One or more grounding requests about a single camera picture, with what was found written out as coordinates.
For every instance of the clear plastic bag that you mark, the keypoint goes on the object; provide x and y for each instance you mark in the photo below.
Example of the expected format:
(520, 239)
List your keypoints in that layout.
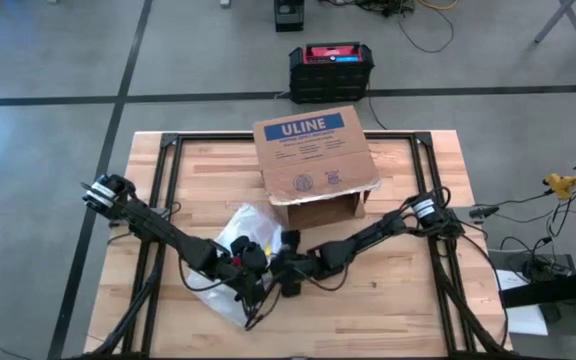
(248, 220)

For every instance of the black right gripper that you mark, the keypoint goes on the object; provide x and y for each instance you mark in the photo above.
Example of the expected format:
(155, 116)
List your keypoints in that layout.
(293, 272)

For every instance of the brown ULINE cardboard box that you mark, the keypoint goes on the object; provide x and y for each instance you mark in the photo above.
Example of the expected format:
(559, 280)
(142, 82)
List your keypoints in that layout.
(313, 155)

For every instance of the grey metal stand base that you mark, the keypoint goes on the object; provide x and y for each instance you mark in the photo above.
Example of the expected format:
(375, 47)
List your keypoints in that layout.
(505, 257)

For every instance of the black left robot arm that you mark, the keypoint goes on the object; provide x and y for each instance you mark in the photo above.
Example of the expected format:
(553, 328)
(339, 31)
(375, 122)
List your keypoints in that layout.
(163, 230)

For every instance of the black metal table frame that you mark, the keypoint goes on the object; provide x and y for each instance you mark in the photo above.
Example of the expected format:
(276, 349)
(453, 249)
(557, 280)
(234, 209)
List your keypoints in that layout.
(208, 136)

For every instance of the black crossbar stand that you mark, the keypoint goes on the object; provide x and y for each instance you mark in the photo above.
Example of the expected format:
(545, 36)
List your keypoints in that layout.
(558, 287)

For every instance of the yellow power connector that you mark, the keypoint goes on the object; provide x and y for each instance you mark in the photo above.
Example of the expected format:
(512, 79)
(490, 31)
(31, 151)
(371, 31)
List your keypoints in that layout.
(560, 184)

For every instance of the black computer box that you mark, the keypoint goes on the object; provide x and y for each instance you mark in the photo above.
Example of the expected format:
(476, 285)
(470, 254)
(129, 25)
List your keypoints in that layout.
(288, 15)

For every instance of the white paper sheet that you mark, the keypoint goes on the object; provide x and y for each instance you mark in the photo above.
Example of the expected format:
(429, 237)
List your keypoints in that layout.
(528, 320)

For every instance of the grey metal table legs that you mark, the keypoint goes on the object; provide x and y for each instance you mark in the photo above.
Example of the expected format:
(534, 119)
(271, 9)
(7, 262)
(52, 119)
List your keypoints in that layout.
(550, 22)

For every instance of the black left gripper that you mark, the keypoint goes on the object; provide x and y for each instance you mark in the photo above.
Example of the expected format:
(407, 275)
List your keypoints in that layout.
(248, 285)

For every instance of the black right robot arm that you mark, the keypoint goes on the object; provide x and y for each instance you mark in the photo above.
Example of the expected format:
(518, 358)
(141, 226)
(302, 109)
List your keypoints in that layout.
(368, 235)

